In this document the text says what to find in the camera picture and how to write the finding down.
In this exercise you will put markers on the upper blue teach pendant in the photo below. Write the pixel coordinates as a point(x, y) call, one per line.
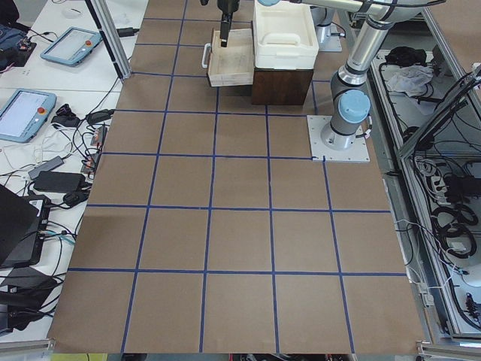
point(72, 47)

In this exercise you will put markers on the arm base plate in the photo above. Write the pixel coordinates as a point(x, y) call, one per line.
point(330, 44)
point(328, 146)

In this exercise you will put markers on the blue teach pendant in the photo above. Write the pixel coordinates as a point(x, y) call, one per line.
point(25, 112)
point(72, 47)

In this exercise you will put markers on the light wooden drawer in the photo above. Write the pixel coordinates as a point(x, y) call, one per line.
point(232, 65)

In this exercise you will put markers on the black power brick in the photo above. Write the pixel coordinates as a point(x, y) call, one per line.
point(58, 182)

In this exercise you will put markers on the white plastic crate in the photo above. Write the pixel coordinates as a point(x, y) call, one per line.
point(284, 36)

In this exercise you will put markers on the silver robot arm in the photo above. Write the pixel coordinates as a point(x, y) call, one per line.
point(351, 104)
point(322, 19)

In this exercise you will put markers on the aluminium frame rail right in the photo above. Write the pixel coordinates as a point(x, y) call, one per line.
point(415, 242)

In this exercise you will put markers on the white drawer handle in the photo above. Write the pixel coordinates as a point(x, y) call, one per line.
point(206, 55)

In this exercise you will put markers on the black laptop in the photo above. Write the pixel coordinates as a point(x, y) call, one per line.
point(23, 219)

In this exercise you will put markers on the white crumpled cloth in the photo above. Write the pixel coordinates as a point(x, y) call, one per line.
point(410, 80)

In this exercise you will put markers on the grey usb hub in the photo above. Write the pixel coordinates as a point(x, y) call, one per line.
point(46, 166)

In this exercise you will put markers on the aluminium frame post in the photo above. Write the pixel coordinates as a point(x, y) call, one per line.
point(112, 39)

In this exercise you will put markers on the dark wooden cabinet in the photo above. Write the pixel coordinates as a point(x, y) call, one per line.
point(280, 87)

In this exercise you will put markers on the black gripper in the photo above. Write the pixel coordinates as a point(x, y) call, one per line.
point(226, 5)

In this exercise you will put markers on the lower blue teach pendant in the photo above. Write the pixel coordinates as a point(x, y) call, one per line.
point(25, 112)

